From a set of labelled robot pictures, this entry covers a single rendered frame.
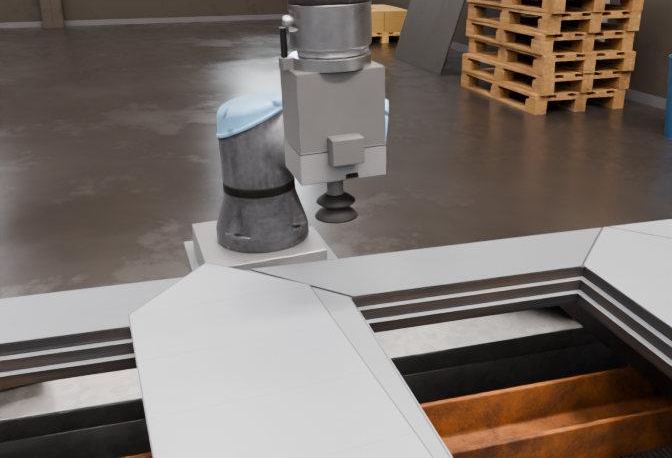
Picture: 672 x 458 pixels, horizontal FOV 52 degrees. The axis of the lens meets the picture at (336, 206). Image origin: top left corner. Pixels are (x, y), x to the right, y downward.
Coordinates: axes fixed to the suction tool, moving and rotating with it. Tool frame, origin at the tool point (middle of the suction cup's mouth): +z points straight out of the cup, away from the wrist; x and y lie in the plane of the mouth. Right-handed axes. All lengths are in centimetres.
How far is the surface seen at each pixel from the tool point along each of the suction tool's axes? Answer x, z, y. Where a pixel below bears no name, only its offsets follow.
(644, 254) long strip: -4.4, 8.5, 34.7
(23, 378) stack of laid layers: -4.6, 9.0, -30.5
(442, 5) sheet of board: 584, 47, 291
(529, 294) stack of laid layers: -5.4, 10.1, 19.5
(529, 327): 10.2, 25.6, 30.5
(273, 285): 0.5, 6.9, -6.8
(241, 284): 1.7, 6.8, -9.9
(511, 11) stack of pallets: 425, 37, 273
